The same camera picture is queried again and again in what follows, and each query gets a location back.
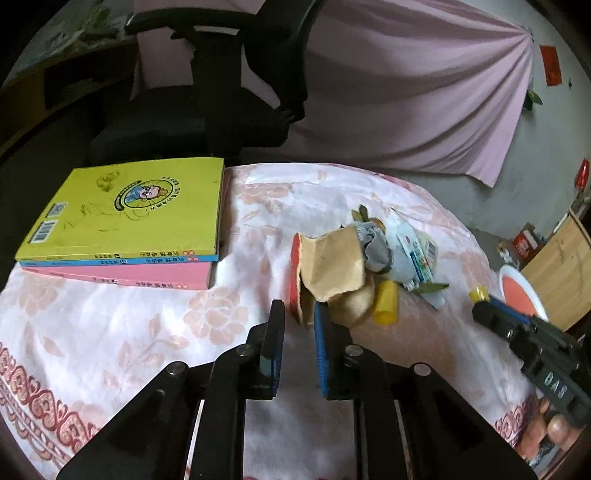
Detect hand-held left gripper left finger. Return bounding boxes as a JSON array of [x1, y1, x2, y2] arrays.
[[55, 299, 287, 480]]

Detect red carton box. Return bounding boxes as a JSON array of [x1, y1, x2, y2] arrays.
[[512, 223, 548, 267]]

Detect yellow book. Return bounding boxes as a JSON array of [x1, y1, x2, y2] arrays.
[[15, 157, 225, 261]]

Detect wooden shelf desk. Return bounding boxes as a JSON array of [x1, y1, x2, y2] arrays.
[[0, 34, 139, 158]]

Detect white red plastic basin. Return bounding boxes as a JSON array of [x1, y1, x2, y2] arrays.
[[499, 264, 551, 324]]

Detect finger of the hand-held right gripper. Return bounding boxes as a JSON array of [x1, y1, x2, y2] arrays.
[[488, 295, 539, 326], [472, 302, 525, 344]]

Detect grey wrapper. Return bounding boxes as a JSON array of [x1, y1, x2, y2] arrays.
[[352, 220, 394, 274]]

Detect red paper poster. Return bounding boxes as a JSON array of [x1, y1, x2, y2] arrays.
[[539, 45, 562, 86]]

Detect blue book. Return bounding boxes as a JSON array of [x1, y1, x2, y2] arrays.
[[18, 253, 219, 269]]

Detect pile of papers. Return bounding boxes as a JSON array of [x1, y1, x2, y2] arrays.
[[28, 0, 134, 70]]

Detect yellow plastic tube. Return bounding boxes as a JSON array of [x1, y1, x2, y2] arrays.
[[373, 280, 399, 326]]

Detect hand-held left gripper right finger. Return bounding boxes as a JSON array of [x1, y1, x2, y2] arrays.
[[314, 302, 539, 480]]

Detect wooden cabinet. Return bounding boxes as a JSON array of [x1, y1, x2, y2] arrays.
[[519, 209, 591, 333]]

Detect black office chair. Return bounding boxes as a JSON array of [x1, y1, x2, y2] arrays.
[[44, 0, 324, 160]]

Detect torn brown paper packet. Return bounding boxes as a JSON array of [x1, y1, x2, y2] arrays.
[[290, 227, 376, 329]]

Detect person's right hand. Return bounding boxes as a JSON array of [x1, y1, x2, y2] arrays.
[[517, 399, 580, 462]]

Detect pink book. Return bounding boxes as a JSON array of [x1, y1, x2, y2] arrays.
[[21, 168, 232, 291]]

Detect pink hanging cloth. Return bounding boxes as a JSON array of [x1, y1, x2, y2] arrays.
[[134, 0, 536, 188]]

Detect floral pink blanket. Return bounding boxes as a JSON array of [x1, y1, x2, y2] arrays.
[[0, 161, 550, 480]]

